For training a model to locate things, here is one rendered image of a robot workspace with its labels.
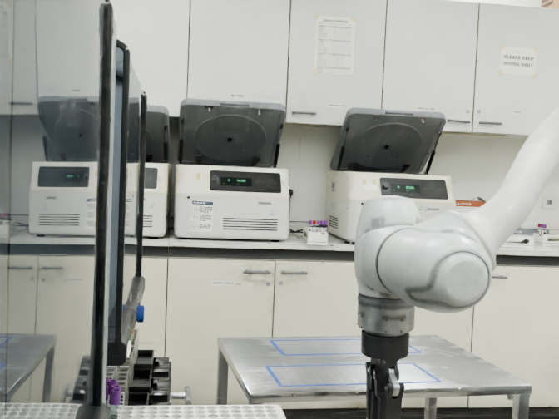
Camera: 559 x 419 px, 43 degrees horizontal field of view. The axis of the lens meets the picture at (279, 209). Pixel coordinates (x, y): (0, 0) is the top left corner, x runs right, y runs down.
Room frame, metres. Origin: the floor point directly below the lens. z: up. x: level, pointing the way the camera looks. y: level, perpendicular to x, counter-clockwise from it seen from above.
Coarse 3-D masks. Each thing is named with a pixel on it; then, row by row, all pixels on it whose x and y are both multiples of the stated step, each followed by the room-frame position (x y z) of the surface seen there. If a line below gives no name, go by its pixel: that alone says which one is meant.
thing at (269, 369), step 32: (224, 352) 1.63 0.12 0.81; (256, 352) 1.61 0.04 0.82; (288, 352) 1.63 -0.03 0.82; (320, 352) 1.64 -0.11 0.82; (352, 352) 1.65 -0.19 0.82; (416, 352) 1.68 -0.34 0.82; (448, 352) 1.69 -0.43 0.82; (224, 384) 1.73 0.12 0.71; (256, 384) 1.37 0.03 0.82; (288, 384) 1.38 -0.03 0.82; (320, 384) 1.39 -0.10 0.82; (352, 384) 1.40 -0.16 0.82; (416, 384) 1.42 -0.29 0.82; (448, 384) 1.43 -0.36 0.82; (480, 384) 1.44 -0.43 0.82; (512, 384) 1.45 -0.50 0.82; (512, 416) 1.46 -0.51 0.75
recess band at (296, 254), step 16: (160, 256) 3.35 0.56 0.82; (176, 256) 3.36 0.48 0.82; (192, 256) 3.37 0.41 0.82; (208, 256) 3.38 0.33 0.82; (224, 256) 3.39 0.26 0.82; (240, 256) 3.41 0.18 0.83; (256, 256) 3.42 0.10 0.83; (272, 256) 3.43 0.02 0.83; (288, 256) 3.44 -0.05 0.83; (304, 256) 3.45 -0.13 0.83; (320, 256) 3.47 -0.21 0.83; (336, 256) 3.48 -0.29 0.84; (352, 256) 3.49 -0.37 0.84; (496, 256) 3.60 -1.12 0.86; (512, 256) 3.62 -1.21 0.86; (528, 256) 3.63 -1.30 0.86; (544, 256) 3.64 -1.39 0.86
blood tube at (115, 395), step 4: (116, 388) 1.00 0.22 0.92; (112, 392) 0.99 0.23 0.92; (116, 392) 0.99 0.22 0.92; (120, 392) 0.99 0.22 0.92; (112, 396) 0.99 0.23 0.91; (116, 396) 0.99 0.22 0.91; (120, 396) 0.99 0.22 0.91; (112, 400) 0.99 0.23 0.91; (116, 400) 0.99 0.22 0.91; (120, 400) 0.99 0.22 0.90; (112, 404) 0.99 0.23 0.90; (116, 404) 0.99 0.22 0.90; (112, 408) 0.99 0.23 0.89; (116, 408) 0.99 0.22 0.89; (112, 412) 0.99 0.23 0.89; (116, 412) 0.99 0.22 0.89; (112, 416) 0.99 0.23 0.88; (116, 416) 0.99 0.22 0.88
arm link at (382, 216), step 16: (368, 208) 1.07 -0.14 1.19; (384, 208) 1.05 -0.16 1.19; (400, 208) 1.05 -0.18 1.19; (416, 208) 1.08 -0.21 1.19; (368, 224) 1.06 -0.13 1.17; (384, 224) 1.05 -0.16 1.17; (400, 224) 1.05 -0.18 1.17; (368, 240) 1.05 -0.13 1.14; (384, 240) 1.01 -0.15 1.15; (368, 256) 1.04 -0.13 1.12; (368, 272) 1.04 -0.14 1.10; (368, 288) 1.07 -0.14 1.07; (384, 288) 1.02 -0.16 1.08
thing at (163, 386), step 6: (156, 378) 1.39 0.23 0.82; (162, 378) 1.39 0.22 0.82; (156, 384) 1.34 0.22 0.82; (162, 384) 1.36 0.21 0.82; (168, 384) 1.40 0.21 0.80; (156, 390) 1.32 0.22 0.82; (162, 390) 1.32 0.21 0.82; (168, 390) 1.36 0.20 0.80; (150, 396) 1.29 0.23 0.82; (156, 396) 1.29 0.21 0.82; (162, 396) 1.29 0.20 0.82; (168, 396) 1.33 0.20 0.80; (168, 402) 1.29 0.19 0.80
